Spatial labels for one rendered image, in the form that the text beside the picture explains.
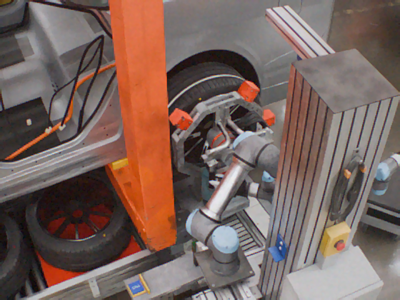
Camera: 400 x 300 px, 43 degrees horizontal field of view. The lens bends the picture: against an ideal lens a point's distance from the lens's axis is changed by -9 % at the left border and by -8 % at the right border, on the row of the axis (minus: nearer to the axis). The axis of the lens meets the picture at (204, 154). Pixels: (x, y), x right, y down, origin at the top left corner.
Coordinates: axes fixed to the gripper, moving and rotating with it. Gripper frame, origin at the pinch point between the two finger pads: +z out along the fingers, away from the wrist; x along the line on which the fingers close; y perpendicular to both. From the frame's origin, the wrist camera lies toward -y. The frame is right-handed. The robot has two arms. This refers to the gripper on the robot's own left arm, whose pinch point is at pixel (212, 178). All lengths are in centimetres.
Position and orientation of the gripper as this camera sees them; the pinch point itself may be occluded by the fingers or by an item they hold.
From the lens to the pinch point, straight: 285.3
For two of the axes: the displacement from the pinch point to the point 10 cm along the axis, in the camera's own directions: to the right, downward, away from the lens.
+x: 2.8, -6.9, 6.7
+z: -9.6, -2.0, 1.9
